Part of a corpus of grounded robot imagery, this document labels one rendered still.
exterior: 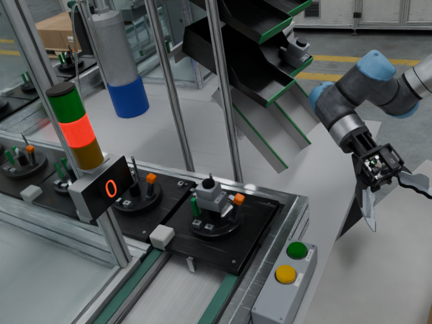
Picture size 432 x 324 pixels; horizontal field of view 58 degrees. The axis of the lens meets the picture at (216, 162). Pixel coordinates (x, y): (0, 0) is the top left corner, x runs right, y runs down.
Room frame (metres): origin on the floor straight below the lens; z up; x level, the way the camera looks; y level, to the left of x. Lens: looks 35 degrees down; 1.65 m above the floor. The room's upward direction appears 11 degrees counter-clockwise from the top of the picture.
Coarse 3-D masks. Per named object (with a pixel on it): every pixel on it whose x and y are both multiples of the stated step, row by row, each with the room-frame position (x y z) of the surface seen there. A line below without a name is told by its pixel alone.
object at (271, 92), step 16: (192, 32) 0.99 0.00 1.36; (208, 32) 1.10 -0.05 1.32; (224, 32) 1.08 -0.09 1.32; (192, 48) 1.00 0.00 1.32; (208, 48) 0.96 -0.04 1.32; (224, 48) 1.06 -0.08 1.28; (240, 48) 1.05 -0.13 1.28; (256, 48) 1.01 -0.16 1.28; (208, 64) 0.97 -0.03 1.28; (240, 64) 1.00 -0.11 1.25; (256, 64) 1.01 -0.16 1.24; (272, 64) 0.98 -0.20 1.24; (240, 80) 0.94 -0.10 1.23; (256, 80) 0.94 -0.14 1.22; (272, 80) 0.95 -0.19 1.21; (288, 80) 0.95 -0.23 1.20; (256, 96) 0.87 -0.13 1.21; (272, 96) 0.89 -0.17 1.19
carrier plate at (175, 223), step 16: (192, 192) 0.85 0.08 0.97; (240, 192) 0.81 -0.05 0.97; (256, 208) 0.74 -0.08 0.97; (272, 208) 0.73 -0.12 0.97; (176, 224) 0.74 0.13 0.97; (256, 224) 0.68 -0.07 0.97; (176, 240) 0.68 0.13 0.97; (192, 240) 0.67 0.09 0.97; (224, 240) 0.65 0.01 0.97; (240, 240) 0.64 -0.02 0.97; (256, 240) 0.64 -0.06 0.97; (192, 256) 0.63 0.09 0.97; (208, 256) 0.61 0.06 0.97; (224, 256) 0.60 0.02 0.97; (240, 256) 0.60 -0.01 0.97; (240, 272) 0.57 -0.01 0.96
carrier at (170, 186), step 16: (160, 176) 0.96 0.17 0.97; (128, 192) 0.88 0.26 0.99; (144, 192) 0.87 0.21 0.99; (160, 192) 0.86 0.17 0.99; (176, 192) 0.87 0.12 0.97; (112, 208) 0.85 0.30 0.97; (128, 208) 0.81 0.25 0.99; (144, 208) 0.81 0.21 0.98; (160, 208) 0.81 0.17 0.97; (176, 208) 0.81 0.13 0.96; (128, 224) 0.77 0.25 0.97; (144, 224) 0.76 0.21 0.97; (144, 240) 0.71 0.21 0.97
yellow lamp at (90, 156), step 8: (88, 144) 0.62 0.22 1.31; (96, 144) 0.63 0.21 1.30; (72, 152) 0.62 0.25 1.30; (80, 152) 0.61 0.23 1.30; (88, 152) 0.62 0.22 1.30; (96, 152) 0.63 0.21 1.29; (80, 160) 0.61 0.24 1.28; (88, 160) 0.61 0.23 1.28; (96, 160) 0.62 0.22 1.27; (80, 168) 0.62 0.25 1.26; (88, 168) 0.61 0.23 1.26
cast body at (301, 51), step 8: (296, 40) 1.04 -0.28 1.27; (304, 40) 1.04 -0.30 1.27; (280, 48) 1.08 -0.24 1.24; (288, 48) 1.04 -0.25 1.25; (296, 48) 1.02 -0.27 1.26; (304, 48) 1.02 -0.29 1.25; (288, 56) 1.04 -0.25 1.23; (296, 56) 1.03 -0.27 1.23; (304, 56) 1.04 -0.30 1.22; (296, 64) 1.03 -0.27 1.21
